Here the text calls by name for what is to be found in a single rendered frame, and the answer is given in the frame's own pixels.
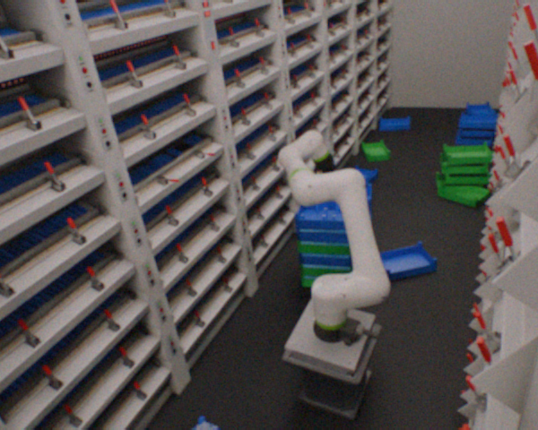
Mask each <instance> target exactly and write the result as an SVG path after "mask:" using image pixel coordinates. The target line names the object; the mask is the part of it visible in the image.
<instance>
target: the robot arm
mask: <svg viewBox="0 0 538 430"><path fill-rule="evenodd" d="M296 144H297V145H296ZM302 154H303V155H302ZM333 155H334V153H333V154H331V153H330V152H329V150H328V149H327V147H326V145H325V141H324V138H323V136H322V134H321V133H318V132H315V131H311V132H308V133H304V134H303V135H302V136H301V137H299V139H298V140H296V141H295V142H293V143H291V144H289V145H287V146H285V147H284V148H283V149H282V150H281V151H280V154H279V161H280V163H281V164H282V165H283V166H284V169H285V172H286V174H287V177H288V186H289V188H290V189H291V193H292V195H293V197H294V199H295V201H296V202H297V203H299V204H300V205H303V206H313V205H316V204H319V203H322V202H330V201H335V202H337V203H338V204H339V205H340V207H341V214H342V216H343V221H344V225H345V228H346V232H347V237H348V240H349V245H350V249H351V259H352V266H353V271H352V273H350V274H343V275H341V274H340V275H325V276H322V277H320V278H318V279H315V281H314V282H313V284H312V302H313V311H314V316H315V320H314V322H313V326H312V328H313V332H314V335H315V336H317V337H318V338H319V339H320V340H322V341H324V342H327V343H337V342H341V341H343V343H344V345H346V346H349V347H350V346H351V344H352V343H353V342H354V341H355V340H356V339H358V340H359V339H360V337H358V336H357V335H360V336H362V335H369V336H370V337H373V338H376V339H378V337H379V334H378V333H375V332H373V331H369V330H366V329H365V326H363V325H361V322H360V321H359V320H356V319H353V318H351V317H348V316H347V315H348V309H352V308H357V307H366V306H370V305H378V304H381V303H383V302H384V301H385V300H386V299H387V298H388V296H389V294H390V291H391V284H390V281H389V278H388V277H387V275H386V271H385V268H384V266H383V263H382V261H381V258H380V255H379V252H378V249H377V245H376V242H375V238H374V235H373V231H372V227H371V224H370V220H369V206H368V199H367V192H366V183H365V179H364V177H363V175H362V174H361V173H360V172H359V171H358V170H356V169H353V168H346V169H342V170H339V171H335V169H336V165H335V164H334V157H333ZM308 158H312V162H313V163H314V164H315V166H314V168H315V167H317V169H320V170H321V172H322V174H321V175H315V173H314V172H313V171H312V169H311V168H309V167H308V166H307V165H306V163H304V160H306V159H308ZM334 171H335V172H334Z"/></svg>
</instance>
